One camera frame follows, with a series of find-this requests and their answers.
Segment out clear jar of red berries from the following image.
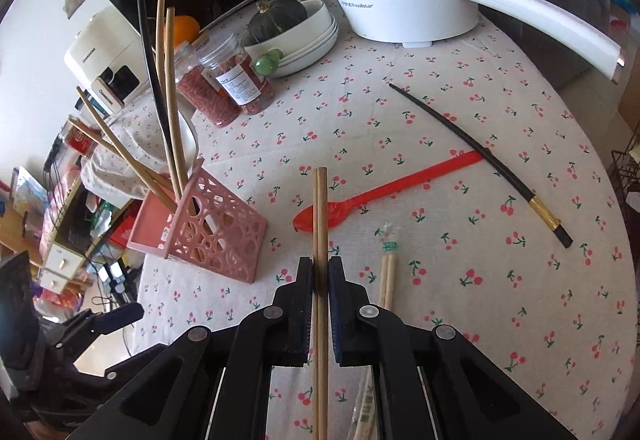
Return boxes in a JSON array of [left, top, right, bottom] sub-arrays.
[[172, 40, 241, 126]]

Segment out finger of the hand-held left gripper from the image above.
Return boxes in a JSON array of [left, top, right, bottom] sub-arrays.
[[70, 347, 163, 393], [47, 303, 146, 352]]

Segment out orange fruit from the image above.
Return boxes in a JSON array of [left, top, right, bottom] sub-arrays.
[[167, 15, 201, 46]]

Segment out white electric cooking pot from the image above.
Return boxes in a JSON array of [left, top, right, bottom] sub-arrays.
[[305, 0, 626, 84]]

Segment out black wire rack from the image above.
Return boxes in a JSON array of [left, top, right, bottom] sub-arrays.
[[610, 147, 640, 221]]

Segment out red cardboard box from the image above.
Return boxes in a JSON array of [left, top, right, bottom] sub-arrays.
[[107, 215, 143, 246]]

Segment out green kabocha squash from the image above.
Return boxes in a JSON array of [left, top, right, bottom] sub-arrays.
[[248, 0, 308, 44]]

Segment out red plastic spoon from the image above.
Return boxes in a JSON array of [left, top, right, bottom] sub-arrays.
[[292, 151, 483, 233]]

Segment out small floral draped cloth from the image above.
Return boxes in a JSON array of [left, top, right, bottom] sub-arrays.
[[80, 95, 201, 201]]

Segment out red tin box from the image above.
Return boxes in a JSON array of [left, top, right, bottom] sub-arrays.
[[65, 125, 101, 156]]

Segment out wrapped disposable chopsticks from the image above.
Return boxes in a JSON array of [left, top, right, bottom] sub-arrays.
[[352, 223, 401, 440]]

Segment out white air fryer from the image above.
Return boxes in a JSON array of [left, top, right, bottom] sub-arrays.
[[63, 5, 151, 111]]

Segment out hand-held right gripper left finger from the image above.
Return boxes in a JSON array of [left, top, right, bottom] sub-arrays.
[[65, 257, 316, 440]]

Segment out pink perforated utensil holder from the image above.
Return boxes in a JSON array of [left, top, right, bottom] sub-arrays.
[[126, 160, 268, 283]]

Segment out black chopstick with gold band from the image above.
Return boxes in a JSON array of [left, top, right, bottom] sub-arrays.
[[136, 0, 183, 201], [389, 83, 573, 249]]

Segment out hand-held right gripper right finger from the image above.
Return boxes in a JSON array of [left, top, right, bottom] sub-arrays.
[[327, 256, 576, 440]]

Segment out clear jar with white label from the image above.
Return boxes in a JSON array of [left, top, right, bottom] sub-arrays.
[[197, 31, 276, 116]]

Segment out green ceramic spoon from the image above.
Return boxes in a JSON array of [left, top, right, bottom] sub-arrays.
[[255, 49, 283, 78]]

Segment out white ceramic bowl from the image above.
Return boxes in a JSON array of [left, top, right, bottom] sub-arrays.
[[270, 28, 341, 80], [241, 0, 336, 66], [260, 18, 339, 74]]

